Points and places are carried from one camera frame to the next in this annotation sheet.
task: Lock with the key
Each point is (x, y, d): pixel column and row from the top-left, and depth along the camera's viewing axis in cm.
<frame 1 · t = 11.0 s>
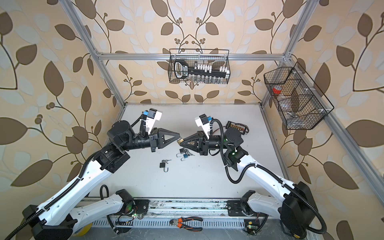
left hand: (178, 138, 53), fingers closed
right hand: (181, 146, 56), fingers closed
black parallel charging board: (244, 128, 107), point 2 cm above the table
black padlock open shackle: (162, 165, 91), on the table
black padlock keys: (165, 161, 93), on the table
blue padlock: (185, 155, 95), on the table

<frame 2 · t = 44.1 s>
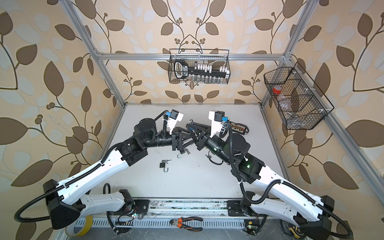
left hand: (196, 137, 57), fingers open
right hand: (189, 126, 55), fingers closed
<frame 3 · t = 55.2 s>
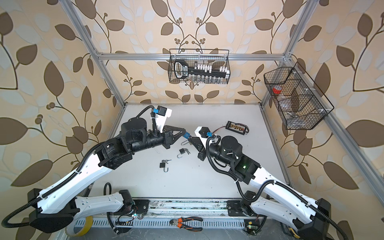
left hand: (185, 131, 56), fingers closed
right hand: (190, 138, 63), fingers closed
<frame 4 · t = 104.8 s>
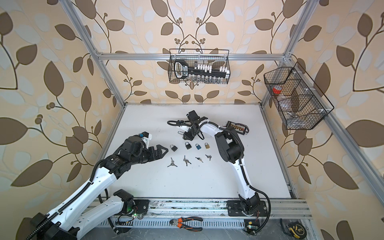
left hand: (163, 151, 76), fingers open
right hand: (186, 136, 102), fingers open
black padlock open shackle: (174, 148, 98), on the table
black padlock keys: (172, 163, 91), on the table
grey padlock keys: (186, 160, 93), on the table
blue padlock keys: (199, 159, 93), on the table
brass padlock key bunch: (208, 156, 95), on the table
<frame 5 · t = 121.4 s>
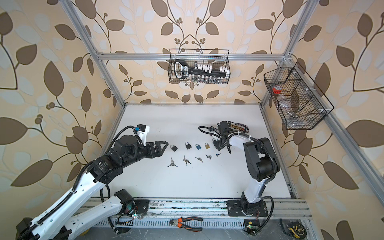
left hand: (162, 143, 69), fingers open
right hand: (219, 143, 98), fingers open
